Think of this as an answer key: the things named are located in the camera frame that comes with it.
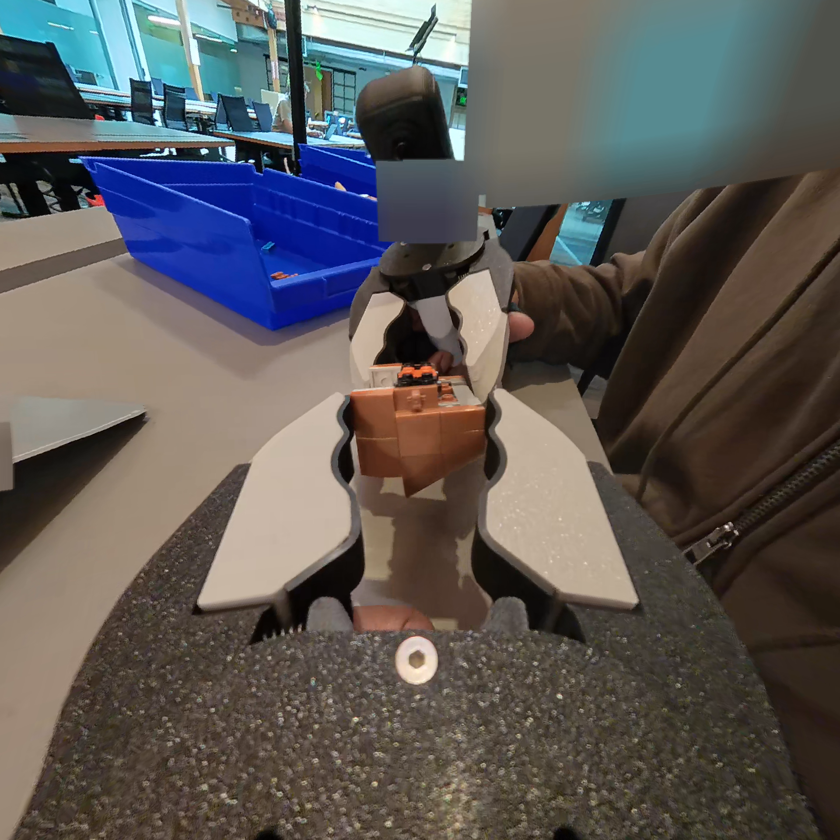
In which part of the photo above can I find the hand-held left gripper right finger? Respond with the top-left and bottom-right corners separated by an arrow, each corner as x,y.
472,389 -> 641,611

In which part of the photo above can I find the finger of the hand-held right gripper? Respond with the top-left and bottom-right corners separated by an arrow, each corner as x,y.
349,292 -> 406,395
446,269 -> 511,401

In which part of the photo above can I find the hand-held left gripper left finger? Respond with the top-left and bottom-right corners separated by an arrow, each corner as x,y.
196,392 -> 364,614

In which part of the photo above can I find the brown toy brick assembly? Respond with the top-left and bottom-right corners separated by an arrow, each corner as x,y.
350,361 -> 488,497

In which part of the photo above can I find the blue plastic bin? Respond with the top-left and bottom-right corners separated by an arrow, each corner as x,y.
80,156 -> 396,331
298,144 -> 379,199

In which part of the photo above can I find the black light stand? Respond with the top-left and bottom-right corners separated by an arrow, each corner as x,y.
403,3 -> 440,68

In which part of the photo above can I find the black boom pole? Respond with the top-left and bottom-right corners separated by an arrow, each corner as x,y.
283,0 -> 308,179

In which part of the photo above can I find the row of black office chairs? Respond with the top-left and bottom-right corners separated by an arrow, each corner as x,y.
128,77 -> 274,133

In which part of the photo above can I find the person's brown jacket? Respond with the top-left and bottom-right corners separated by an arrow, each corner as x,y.
591,172 -> 840,840

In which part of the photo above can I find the open grey booklet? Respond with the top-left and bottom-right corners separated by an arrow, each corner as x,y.
0,395 -> 147,491

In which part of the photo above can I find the long brown-edged table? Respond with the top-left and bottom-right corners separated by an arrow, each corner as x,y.
0,113 -> 235,156

